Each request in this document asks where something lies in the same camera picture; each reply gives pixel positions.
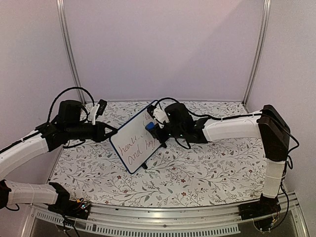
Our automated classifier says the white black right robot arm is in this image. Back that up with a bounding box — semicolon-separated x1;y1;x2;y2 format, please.
146;101;290;215

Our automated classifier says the left aluminium frame post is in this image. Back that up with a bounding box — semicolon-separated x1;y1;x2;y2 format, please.
55;0;86;106

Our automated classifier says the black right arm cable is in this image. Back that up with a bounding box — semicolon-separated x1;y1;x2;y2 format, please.
155;97;301;171

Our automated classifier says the floral patterned tablecloth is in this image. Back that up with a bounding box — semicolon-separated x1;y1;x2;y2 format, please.
49;100;275;208

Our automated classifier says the blue whiteboard eraser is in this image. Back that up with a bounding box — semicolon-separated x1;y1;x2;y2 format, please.
145;122;156;132

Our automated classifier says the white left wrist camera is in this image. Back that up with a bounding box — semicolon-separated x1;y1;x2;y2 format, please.
88;99;107;125

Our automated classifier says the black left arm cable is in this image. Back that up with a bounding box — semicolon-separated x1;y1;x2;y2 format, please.
48;86;96;124

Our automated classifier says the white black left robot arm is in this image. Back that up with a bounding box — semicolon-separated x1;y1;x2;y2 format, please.
0;100;118;214

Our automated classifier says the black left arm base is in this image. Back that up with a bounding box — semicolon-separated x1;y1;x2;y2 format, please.
47;198;92;220

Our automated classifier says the right aluminium frame post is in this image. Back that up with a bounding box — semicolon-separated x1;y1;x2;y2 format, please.
242;0;272;107

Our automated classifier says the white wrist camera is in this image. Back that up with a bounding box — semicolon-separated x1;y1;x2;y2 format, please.
147;105;169;128
88;99;107;125

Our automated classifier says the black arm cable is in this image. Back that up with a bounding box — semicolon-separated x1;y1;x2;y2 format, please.
155;97;301;171
48;86;96;124

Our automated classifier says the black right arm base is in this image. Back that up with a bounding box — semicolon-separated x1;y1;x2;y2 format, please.
238;196;281;232

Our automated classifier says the small blue-framed whiteboard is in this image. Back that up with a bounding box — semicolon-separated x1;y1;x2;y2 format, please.
110;100;160;174

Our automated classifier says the aluminium frame post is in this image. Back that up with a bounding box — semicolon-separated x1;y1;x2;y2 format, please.
55;0;86;106
242;0;272;107

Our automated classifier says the aluminium front rail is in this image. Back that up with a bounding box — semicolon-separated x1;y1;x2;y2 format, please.
22;192;310;237

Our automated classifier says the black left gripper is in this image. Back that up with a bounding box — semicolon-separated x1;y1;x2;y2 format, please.
67;121;118;143

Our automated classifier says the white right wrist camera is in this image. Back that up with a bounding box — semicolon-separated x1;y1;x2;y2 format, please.
147;105;169;128

